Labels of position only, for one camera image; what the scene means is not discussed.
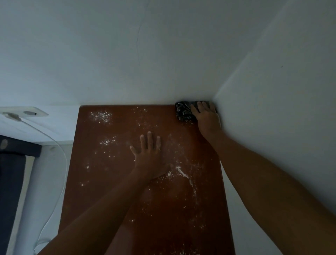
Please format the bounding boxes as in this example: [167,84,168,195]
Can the dark blue fabric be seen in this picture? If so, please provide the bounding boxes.
[0,135,43,255]

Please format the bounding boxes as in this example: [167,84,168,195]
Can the person's right hand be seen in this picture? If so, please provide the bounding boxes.
[190,101,222,136]

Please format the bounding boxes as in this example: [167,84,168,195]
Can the white wall socket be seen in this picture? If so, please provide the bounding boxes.
[0,106,49,119]

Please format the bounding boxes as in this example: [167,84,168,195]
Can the white charger cable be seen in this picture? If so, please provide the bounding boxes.
[20,119,68,254]

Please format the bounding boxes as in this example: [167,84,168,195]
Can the spilled white powder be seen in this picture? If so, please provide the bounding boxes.
[79,106,210,255]

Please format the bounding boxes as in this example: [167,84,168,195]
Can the person's right forearm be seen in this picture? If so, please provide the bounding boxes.
[201,130,336,255]

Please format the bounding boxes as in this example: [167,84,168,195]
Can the dark patterned cleaning cloth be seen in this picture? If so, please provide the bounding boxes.
[175,101,218,123]

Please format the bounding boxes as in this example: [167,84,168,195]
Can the person's left hand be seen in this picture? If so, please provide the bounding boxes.
[130,131,174,180]

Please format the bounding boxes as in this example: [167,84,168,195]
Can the person's left forearm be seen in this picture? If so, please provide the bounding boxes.
[37,169,158,255]

